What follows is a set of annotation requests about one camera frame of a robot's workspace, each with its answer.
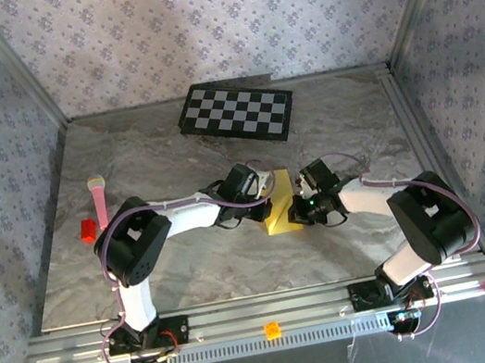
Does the yellow square paper sheet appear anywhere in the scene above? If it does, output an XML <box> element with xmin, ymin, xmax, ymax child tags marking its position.
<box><xmin>255</xmin><ymin>167</ymin><xmax>303</xmax><ymax>238</ymax></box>

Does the black grey checkerboard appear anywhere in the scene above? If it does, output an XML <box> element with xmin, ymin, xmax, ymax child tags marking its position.
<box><xmin>172</xmin><ymin>68</ymin><xmax>303</xmax><ymax>160</ymax></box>

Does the orange toy brick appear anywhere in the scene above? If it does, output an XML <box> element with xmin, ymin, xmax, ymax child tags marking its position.
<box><xmin>262</xmin><ymin>319</ymin><xmax>284</xmax><ymax>342</ymax></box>

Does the red toy brick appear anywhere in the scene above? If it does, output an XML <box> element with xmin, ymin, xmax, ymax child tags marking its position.
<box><xmin>77</xmin><ymin>216</ymin><xmax>100</xmax><ymax>245</ymax></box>

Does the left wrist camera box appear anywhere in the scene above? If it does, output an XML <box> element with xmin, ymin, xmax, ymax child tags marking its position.
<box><xmin>253</xmin><ymin>169</ymin><xmax>279</xmax><ymax>199</ymax></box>

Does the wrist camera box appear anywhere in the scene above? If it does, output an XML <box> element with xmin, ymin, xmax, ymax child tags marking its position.
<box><xmin>253</xmin><ymin>169</ymin><xmax>279</xmax><ymax>199</ymax></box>
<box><xmin>294</xmin><ymin>171</ymin><xmax>316</xmax><ymax>197</ymax></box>

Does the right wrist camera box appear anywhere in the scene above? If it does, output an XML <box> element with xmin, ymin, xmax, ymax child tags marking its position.
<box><xmin>294</xmin><ymin>171</ymin><xmax>316</xmax><ymax>197</ymax></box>

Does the aluminium mounting rail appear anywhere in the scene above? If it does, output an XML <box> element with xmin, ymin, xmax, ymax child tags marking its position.
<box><xmin>20</xmin><ymin>256</ymin><xmax>485</xmax><ymax>363</ymax></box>

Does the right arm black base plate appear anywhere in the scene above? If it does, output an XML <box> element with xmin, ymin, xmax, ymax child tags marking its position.
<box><xmin>347</xmin><ymin>269</ymin><xmax>436</xmax><ymax>313</ymax></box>

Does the aluminium side rail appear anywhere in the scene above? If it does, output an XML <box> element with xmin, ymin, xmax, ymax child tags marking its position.
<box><xmin>375</xmin><ymin>54</ymin><xmax>485</xmax><ymax>269</ymax></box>

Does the grey slotted cable duct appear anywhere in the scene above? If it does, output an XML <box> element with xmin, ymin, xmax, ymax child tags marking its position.
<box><xmin>85</xmin><ymin>309</ymin><xmax>395</xmax><ymax>363</ymax></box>

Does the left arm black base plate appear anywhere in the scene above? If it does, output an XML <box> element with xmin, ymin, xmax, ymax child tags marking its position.
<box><xmin>104</xmin><ymin>314</ymin><xmax>192</xmax><ymax>357</ymax></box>

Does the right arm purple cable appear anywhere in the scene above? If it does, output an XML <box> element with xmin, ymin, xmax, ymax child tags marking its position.
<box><xmin>315</xmin><ymin>129</ymin><xmax>485</xmax><ymax>351</ymax></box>

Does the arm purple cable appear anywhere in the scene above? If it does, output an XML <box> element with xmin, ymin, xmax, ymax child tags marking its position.
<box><xmin>315</xmin><ymin>129</ymin><xmax>485</xmax><ymax>351</ymax></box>
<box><xmin>73</xmin><ymin>156</ymin><xmax>308</xmax><ymax>363</ymax></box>

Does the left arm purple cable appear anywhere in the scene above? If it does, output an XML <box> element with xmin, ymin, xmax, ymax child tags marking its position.
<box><xmin>73</xmin><ymin>156</ymin><xmax>308</xmax><ymax>363</ymax></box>

